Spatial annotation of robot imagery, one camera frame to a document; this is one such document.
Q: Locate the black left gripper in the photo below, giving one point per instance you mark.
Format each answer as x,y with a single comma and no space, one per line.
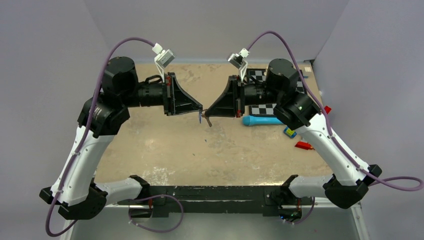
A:
176,100

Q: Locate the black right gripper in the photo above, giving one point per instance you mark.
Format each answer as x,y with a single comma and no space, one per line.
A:
231,103

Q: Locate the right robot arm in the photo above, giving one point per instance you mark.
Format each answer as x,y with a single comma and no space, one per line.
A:
350,178

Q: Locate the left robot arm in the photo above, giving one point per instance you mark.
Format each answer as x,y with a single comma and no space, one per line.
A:
75,192

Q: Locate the light blue plastic cylinder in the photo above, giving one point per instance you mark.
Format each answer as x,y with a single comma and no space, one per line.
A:
251,120

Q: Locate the black white chessboard mat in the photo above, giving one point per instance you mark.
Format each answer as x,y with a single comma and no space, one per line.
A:
265,107

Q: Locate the red triangular block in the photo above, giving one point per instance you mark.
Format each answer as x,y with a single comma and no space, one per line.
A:
304,145

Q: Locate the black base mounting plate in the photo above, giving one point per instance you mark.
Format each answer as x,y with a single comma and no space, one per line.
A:
267,200

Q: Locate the red green toy block stack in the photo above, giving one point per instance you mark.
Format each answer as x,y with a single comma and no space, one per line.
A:
327,109

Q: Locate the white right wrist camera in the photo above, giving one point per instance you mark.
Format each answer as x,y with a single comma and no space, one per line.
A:
238,60

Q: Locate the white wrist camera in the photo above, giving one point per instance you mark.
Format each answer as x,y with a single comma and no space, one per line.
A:
162,59
238,60

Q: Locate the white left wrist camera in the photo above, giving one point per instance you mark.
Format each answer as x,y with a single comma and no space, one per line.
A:
162,59

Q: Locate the aluminium frame rail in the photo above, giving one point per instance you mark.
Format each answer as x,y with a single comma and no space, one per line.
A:
128,220

